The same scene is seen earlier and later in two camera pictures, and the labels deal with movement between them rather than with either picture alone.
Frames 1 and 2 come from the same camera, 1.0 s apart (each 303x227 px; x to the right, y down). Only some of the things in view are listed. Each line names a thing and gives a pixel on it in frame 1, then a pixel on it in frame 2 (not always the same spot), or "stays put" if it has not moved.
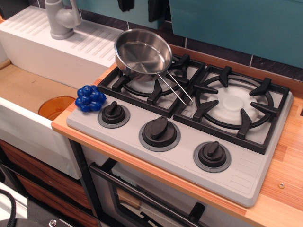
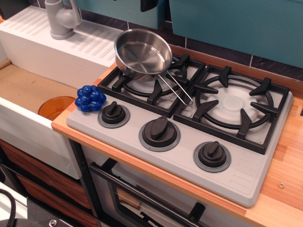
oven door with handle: [126, 195] stays put
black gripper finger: [158, 10] to [146, 5]
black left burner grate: [164, 94] stays put
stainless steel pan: [140, 55] stays put
